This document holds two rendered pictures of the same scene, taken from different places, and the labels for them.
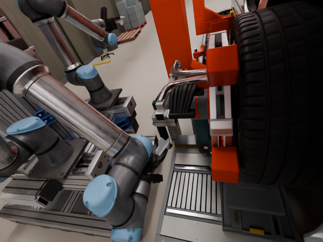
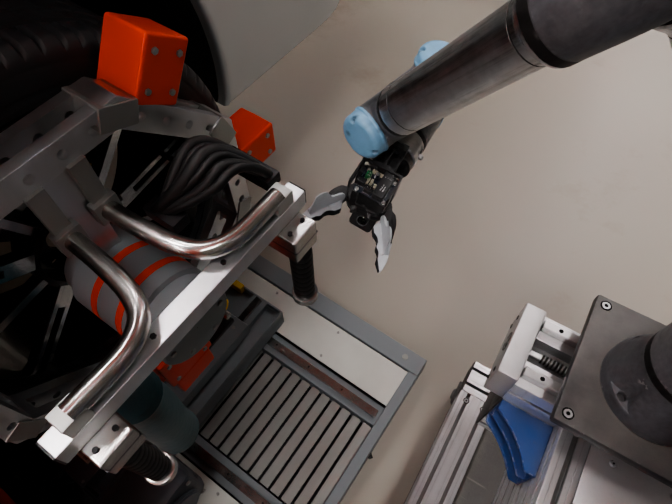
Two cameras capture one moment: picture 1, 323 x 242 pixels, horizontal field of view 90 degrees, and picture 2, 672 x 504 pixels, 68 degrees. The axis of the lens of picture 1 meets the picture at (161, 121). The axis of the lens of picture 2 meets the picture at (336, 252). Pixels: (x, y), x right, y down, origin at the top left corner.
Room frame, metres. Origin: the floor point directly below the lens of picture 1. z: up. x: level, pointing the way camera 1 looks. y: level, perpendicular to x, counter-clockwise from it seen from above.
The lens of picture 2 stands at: (0.89, 0.12, 1.51)
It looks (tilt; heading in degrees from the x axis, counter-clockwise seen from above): 58 degrees down; 189
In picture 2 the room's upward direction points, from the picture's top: straight up
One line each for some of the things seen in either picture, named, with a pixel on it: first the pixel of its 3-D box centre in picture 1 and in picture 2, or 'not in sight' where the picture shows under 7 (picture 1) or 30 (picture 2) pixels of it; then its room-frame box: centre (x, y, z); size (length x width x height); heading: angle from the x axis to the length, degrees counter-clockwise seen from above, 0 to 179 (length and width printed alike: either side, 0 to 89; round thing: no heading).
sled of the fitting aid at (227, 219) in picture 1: (249, 191); (182, 348); (0.43, -0.40, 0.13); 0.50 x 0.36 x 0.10; 154
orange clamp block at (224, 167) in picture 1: (224, 163); (244, 143); (0.27, -0.14, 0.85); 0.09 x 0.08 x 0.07; 154
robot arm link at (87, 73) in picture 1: (89, 77); not in sight; (1.08, 0.35, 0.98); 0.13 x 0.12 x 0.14; 47
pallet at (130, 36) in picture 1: (127, 36); not in sight; (7.20, 0.16, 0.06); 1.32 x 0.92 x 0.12; 157
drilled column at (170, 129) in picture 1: (172, 123); not in sight; (1.26, -0.10, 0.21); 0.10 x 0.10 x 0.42; 64
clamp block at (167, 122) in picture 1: (165, 117); (282, 227); (0.50, -0.02, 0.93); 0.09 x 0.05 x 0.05; 64
